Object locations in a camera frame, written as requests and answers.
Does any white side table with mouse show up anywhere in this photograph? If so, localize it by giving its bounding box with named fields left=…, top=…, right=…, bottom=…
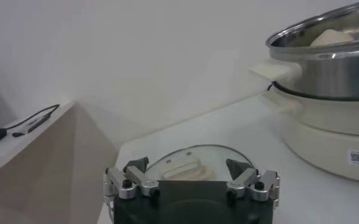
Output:
left=0, top=100, right=119, bottom=224

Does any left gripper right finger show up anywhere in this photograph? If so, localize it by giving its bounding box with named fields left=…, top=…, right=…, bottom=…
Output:
left=226, top=158, right=281, bottom=203

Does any steel steamer basket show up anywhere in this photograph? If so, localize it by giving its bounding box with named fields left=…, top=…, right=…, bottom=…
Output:
left=248, top=0, right=359, bottom=101

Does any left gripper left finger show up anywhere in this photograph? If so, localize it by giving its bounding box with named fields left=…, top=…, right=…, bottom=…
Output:
left=103, top=156, right=161, bottom=201

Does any cream electric cooker base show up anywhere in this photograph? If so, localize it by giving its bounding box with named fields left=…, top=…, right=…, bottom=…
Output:
left=263, top=89, right=359, bottom=185

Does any black cooker power cord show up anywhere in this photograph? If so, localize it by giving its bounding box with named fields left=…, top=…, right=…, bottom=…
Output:
left=266, top=81, right=282, bottom=92

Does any black usb hub cable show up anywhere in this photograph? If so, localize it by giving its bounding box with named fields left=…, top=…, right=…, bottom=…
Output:
left=5, top=104, right=60, bottom=131

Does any grey usb hub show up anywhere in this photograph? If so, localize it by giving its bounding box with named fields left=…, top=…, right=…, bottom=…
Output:
left=12, top=114, right=52, bottom=138

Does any white steamed baozi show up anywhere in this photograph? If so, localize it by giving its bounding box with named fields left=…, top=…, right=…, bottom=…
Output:
left=309, top=29, right=356, bottom=47

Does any round glass pot lid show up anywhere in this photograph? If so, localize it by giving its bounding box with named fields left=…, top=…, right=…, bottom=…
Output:
left=144, top=144, right=255, bottom=183

